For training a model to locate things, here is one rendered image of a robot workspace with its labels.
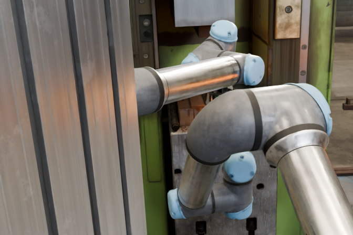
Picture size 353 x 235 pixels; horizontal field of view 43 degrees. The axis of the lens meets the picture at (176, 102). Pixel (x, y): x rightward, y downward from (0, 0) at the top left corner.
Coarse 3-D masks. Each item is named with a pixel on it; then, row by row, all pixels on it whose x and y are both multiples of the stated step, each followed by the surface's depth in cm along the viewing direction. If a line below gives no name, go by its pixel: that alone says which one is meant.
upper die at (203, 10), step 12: (180, 0) 147; (192, 0) 147; (204, 0) 147; (216, 0) 147; (228, 0) 147; (180, 12) 148; (192, 12) 148; (204, 12) 148; (216, 12) 148; (228, 12) 149; (180, 24) 149; (192, 24) 149; (204, 24) 150
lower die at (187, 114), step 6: (198, 96) 168; (180, 102) 166; (186, 102) 165; (192, 102) 162; (198, 102) 162; (204, 102) 161; (180, 108) 160; (186, 108) 160; (192, 108) 159; (198, 108) 159; (180, 114) 160; (186, 114) 160; (192, 114) 160; (180, 120) 160; (186, 120) 160; (192, 120) 161
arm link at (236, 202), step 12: (252, 180) 115; (216, 192) 113; (228, 192) 114; (240, 192) 113; (252, 192) 116; (216, 204) 113; (228, 204) 113; (240, 204) 114; (228, 216) 117; (240, 216) 115
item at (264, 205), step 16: (176, 144) 157; (176, 160) 159; (256, 160) 160; (176, 176) 161; (256, 176) 163; (272, 176) 163; (256, 192) 165; (272, 192) 165; (256, 208) 167; (272, 208) 167; (176, 224) 167; (192, 224) 168; (208, 224) 168; (224, 224) 168; (240, 224) 169; (256, 224) 170; (272, 224) 170
